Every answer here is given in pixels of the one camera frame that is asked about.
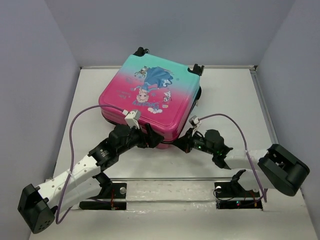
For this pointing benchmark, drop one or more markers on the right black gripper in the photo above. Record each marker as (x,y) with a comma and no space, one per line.
(185,142)

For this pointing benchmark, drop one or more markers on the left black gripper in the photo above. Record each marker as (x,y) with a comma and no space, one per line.
(150,139)

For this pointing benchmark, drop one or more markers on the pink and teal suitcase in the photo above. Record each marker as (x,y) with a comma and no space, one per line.
(165,93)

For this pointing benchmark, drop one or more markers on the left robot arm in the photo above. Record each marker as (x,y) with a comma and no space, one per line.
(39,205)

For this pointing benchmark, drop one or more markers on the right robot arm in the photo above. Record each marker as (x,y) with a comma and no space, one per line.
(271,168)

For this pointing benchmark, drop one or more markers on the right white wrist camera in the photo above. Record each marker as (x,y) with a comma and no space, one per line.
(195,123)

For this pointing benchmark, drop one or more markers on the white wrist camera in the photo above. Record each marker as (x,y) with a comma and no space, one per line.
(195,123)
(132,119)

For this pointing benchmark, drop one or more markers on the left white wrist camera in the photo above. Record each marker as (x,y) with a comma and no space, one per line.
(132,119)

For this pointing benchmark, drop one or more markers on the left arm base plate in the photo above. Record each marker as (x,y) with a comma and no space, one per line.
(111,200)

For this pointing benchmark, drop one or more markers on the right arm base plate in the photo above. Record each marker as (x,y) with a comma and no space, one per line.
(230,195)

